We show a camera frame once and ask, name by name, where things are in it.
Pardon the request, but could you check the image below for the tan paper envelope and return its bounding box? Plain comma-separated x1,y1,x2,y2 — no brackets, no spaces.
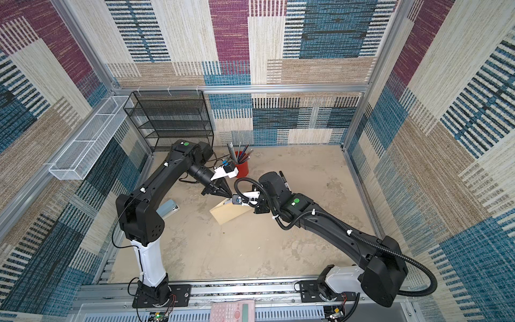
210,199,253,225

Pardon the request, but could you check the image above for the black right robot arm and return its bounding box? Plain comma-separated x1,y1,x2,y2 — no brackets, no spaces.
203,172,409,307

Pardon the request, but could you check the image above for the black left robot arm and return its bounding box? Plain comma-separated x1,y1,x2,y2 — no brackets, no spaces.
116,140,238,305

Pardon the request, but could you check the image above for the red pen cup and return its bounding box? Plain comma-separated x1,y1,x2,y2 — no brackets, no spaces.
235,151,249,178

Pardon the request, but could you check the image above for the black white marker pen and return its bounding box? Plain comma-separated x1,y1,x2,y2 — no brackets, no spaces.
279,170,287,182

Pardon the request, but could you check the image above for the light blue stapler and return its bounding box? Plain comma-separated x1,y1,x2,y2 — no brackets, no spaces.
156,200,180,220

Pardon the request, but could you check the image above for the pink calculator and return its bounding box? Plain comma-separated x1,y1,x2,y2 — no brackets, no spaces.
209,300,256,322

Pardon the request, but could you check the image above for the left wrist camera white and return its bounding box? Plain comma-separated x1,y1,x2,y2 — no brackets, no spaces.
211,161,239,181

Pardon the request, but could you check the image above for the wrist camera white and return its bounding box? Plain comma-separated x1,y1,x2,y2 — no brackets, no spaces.
211,161,239,181
231,191,260,207

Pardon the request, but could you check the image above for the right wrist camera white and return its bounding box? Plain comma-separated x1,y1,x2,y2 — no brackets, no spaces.
231,191,260,207

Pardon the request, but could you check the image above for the black wire shelf rack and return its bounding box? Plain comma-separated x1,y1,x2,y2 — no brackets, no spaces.
123,90,214,152

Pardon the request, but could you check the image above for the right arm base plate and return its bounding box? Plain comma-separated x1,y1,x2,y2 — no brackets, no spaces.
294,280,358,303

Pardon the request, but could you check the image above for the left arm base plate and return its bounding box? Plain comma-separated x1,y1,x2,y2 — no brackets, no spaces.
132,284,192,309

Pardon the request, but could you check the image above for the white mesh wall basket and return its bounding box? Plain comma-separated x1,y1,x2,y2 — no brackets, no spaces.
49,96,129,181

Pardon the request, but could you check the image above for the black corrugated cable conduit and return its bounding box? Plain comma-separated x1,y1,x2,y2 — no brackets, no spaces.
345,229,438,298

